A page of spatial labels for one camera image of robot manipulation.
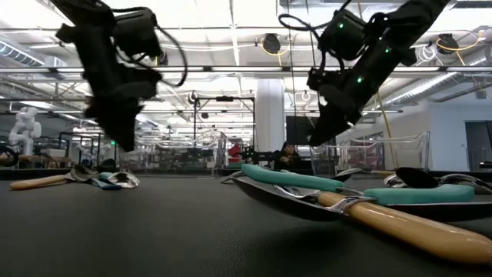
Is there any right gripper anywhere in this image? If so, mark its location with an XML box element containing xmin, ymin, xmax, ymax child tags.
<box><xmin>308</xmin><ymin>57</ymin><xmax>399</xmax><ymax>146</ymax></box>

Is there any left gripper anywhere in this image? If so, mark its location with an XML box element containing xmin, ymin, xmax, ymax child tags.
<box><xmin>78</xmin><ymin>61</ymin><xmax>144</xmax><ymax>152</ymax></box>

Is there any blue handled spoon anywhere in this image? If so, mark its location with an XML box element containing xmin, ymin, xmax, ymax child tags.
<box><xmin>91</xmin><ymin>171</ymin><xmax>141</xmax><ymax>192</ymax></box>

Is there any teal handled silver spoon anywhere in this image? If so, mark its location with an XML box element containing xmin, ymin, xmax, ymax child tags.
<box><xmin>241</xmin><ymin>163</ymin><xmax>366</xmax><ymax>195</ymax></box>

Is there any large wooden handled spoon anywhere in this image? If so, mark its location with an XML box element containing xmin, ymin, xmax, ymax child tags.
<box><xmin>271</xmin><ymin>183</ymin><xmax>492</xmax><ymax>266</ymax></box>

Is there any black monitor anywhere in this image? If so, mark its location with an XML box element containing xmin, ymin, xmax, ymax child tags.
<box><xmin>285</xmin><ymin>115</ymin><xmax>318</xmax><ymax>146</ymax></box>

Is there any person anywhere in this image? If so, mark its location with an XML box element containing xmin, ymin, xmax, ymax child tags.
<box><xmin>272</xmin><ymin>141</ymin><xmax>305</xmax><ymax>172</ymax></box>

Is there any white pillar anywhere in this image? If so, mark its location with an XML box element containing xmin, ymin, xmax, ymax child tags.
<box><xmin>255</xmin><ymin>78</ymin><xmax>286</xmax><ymax>162</ymax></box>

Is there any wooden background table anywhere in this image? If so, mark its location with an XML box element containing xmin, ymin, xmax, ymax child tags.
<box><xmin>0</xmin><ymin>152</ymin><xmax>74</xmax><ymax>169</ymax></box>

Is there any white humanoid robot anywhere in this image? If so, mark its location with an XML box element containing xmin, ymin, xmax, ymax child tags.
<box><xmin>7</xmin><ymin>106</ymin><xmax>42</xmax><ymax>157</ymax></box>

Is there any clear plastic bin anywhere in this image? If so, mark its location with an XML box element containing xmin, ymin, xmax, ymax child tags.
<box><xmin>118</xmin><ymin>129</ymin><xmax>228</xmax><ymax>179</ymax></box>
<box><xmin>309</xmin><ymin>129</ymin><xmax>432</xmax><ymax>178</ymax></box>

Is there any black table mat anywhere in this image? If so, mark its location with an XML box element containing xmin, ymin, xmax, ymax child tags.
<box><xmin>0</xmin><ymin>175</ymin><xmax>492</xmax><ymax>277</ymax></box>

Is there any long ceiling light strip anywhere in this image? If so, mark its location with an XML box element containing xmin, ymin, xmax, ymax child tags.
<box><xmin>0</xmin><ymin>65</ymin><xmax>492</xmax><ymax>75</ymax></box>

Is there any dark metal cutlery piece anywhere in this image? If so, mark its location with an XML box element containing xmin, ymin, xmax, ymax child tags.
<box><xmin>220</xmin><ymin>169</ymin><xmax>245</xmax><ymax>185</ymax></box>

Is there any dark door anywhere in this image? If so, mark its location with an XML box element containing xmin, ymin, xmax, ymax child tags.
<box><xmin>464</xmin><ymin>120</ymin><xmax>492</xmax><ymax>172</ymax></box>

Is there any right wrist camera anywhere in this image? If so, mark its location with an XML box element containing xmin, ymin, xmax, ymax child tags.
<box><xmin>306</xmin><ymin>67</ymin><xmax>336</xmax><ymax>93</ymax></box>

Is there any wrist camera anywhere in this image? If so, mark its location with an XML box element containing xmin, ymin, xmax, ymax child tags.
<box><xmin>126</xmin><ymin>68</ymin><xmax>163</xmax><ymax>100</ymax></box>
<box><xmin>306</xmin><ymin>67</ymin><xmax>336</xmax><ymax>93</ymax></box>

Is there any yellow cable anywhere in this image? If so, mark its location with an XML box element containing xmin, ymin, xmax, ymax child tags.
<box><xmin>374</xmin><ymin>92</ymin><xmax>395</xmax><ymax>139</ymax></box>

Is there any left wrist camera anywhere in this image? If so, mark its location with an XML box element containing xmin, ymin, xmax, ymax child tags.
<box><xmin>126</xmin><ymin>68</ymin><xmax>163</xmax><ymax>100</ymax></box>

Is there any black frame rig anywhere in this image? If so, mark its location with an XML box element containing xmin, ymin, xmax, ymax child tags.
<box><xmin>193</xmin><ymin>95</ymin><xmax>258</xmax><ymax>170</ymax></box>

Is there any silver air duct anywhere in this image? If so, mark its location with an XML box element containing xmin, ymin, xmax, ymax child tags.
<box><xmin>0</xmin><ymin>38</ymin><xmax>70</xmax><ymax>80</ymax></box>
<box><xmin>384</xmin><ymin>45</ymin><xmax>492</xmax><ymax>109</ymax></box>

